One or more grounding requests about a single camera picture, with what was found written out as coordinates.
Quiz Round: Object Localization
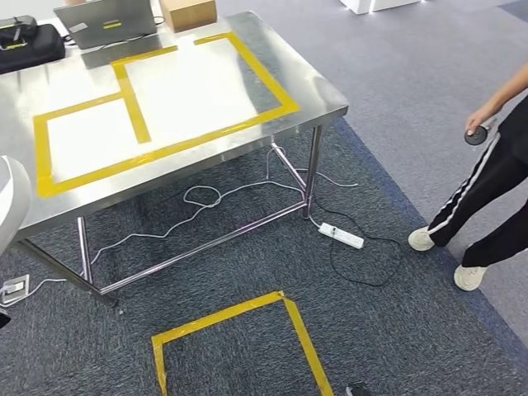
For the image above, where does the black carry case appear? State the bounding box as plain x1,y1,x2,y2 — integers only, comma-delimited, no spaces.
0,22,66,76

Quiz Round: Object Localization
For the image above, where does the person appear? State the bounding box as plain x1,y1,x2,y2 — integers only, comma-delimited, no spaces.
408,61,528,293

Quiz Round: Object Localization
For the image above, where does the stainless steel workbench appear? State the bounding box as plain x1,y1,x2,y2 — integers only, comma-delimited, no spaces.
0,11,350,309

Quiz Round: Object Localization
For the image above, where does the brown cardboard box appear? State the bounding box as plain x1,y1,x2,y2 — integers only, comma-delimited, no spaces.
158,0,218,34

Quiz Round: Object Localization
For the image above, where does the black floor cable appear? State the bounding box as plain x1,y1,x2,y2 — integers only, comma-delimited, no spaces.
312,191,403,289

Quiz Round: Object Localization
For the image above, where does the yellow tape on workbench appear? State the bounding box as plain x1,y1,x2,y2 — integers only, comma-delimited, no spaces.
32,31,301,199

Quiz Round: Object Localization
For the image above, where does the white socket cable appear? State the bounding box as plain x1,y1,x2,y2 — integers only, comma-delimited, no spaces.
0,277,68,309

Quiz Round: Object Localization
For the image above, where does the black round disc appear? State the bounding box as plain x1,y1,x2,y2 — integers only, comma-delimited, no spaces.
463,124,490,148

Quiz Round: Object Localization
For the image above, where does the floor socket box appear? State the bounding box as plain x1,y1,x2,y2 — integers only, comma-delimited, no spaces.
2,273,30,305

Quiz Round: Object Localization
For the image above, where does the white floor cable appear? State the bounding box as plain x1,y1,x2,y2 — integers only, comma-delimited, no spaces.
90,143,360,266

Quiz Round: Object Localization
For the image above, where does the grey laptop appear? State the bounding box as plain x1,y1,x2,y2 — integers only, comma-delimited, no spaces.
54,0,158,51

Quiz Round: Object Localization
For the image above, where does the white display plinth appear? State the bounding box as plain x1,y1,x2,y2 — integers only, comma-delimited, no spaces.
339,0,422,16

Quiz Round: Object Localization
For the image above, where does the yellow floor tape outline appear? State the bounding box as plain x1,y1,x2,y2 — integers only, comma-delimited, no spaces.
151,290,334,396

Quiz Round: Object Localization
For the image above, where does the white curved car part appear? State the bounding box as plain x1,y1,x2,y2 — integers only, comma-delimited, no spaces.
0,155,33,257

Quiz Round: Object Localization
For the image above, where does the white power strip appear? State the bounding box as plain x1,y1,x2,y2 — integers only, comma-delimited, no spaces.
318,221,365,250

